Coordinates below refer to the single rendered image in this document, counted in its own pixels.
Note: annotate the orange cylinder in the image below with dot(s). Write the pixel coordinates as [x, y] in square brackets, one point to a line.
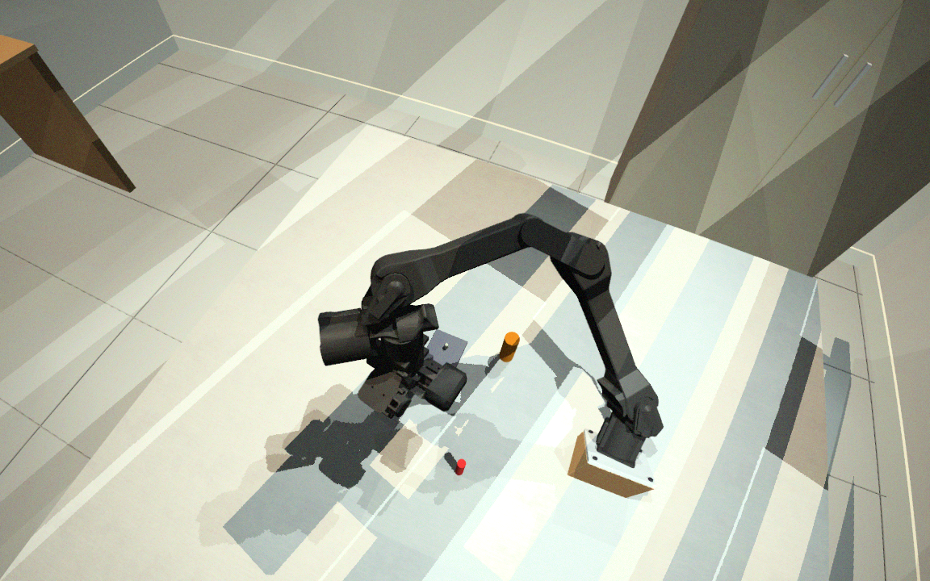
[509, 346]

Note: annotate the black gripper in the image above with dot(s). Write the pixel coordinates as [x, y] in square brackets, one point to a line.
[438, 385]

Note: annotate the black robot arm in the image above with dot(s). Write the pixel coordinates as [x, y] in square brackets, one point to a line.
[399, 279]

